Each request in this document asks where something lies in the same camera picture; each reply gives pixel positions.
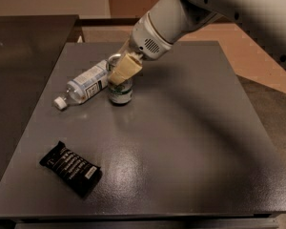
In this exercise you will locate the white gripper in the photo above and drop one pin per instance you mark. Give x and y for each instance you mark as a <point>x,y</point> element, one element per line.
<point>145,39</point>

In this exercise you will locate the green white 7up can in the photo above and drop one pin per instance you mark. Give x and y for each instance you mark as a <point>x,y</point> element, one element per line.
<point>118,94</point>

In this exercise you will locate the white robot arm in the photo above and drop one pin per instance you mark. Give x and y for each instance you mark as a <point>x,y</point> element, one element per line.
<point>168,20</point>

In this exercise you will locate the clear blue-label plastic bottle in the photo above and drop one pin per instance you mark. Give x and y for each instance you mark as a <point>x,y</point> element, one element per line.
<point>84,86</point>

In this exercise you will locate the black snack bar wrapper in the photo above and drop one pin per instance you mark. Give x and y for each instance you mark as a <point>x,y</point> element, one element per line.
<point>78,173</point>

